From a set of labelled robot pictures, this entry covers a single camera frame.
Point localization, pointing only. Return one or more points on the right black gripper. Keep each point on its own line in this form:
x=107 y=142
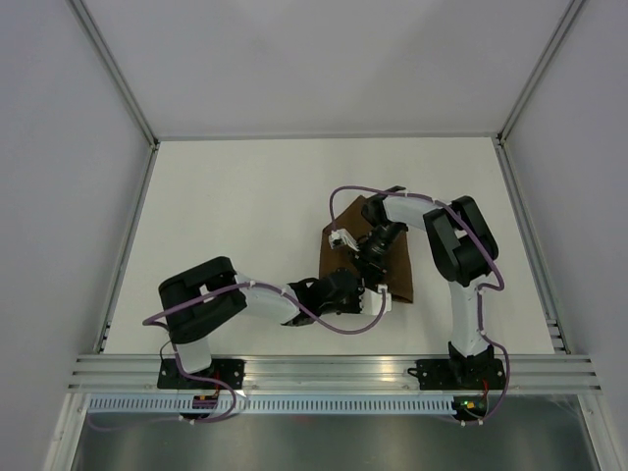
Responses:
x=372 y=268

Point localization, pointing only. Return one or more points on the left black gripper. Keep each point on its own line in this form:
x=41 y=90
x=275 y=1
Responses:
x=356 y=306

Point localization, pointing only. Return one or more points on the brown cloth napkin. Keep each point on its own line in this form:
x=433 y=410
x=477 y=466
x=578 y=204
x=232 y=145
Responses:
x=399 y=272

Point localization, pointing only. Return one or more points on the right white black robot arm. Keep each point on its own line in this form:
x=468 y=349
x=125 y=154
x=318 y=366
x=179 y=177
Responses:
x=464 y=252

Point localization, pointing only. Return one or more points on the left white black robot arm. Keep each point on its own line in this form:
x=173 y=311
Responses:
x=202 y=299

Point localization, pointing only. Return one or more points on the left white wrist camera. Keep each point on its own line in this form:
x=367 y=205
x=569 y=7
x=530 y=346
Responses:
x=375 y=302

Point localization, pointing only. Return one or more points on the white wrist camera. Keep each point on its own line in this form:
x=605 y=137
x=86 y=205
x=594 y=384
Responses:
x=342 y=238
x=375 y=302

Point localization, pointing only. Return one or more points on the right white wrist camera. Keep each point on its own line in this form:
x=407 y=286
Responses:
x=342 y=238

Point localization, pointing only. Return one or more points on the aluminium front rail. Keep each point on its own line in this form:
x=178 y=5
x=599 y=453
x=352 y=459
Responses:
x=529 y=374

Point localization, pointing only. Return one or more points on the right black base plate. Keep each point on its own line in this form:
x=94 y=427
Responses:
x=450 y=375

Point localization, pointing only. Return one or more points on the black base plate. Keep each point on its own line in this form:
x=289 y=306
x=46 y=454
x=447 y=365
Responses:
x=450 y=375
x=223 y=373

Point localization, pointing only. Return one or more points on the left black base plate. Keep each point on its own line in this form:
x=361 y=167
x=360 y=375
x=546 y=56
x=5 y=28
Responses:
x=223 y=373

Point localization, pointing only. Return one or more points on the white slotted cable duct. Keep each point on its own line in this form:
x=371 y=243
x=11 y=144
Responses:
x=275 y=404

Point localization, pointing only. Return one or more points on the right aluminium frame post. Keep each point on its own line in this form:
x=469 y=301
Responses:
x=560 y=33

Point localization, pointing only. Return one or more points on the aluminium frame post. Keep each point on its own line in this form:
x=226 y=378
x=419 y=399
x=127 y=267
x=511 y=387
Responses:
x=112 y=68
x=560 y=33

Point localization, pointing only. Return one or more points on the left aluminium frame post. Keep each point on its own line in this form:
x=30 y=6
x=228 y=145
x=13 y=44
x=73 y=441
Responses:
x=112 y=68

